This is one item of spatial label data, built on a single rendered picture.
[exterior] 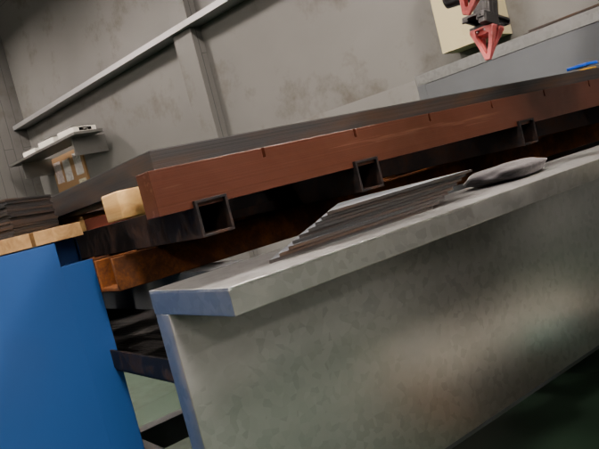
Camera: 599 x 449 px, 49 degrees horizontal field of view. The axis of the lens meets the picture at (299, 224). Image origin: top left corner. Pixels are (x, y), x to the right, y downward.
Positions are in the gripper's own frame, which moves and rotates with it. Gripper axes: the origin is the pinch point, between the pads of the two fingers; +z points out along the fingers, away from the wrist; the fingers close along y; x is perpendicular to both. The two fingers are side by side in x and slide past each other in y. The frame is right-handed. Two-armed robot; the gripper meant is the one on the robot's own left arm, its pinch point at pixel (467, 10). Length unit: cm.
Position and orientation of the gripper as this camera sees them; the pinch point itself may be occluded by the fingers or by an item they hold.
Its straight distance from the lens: 132.0
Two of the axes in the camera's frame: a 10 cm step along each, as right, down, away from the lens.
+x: 7.3, 3.2, -6.1
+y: -6.8, 2.2, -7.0
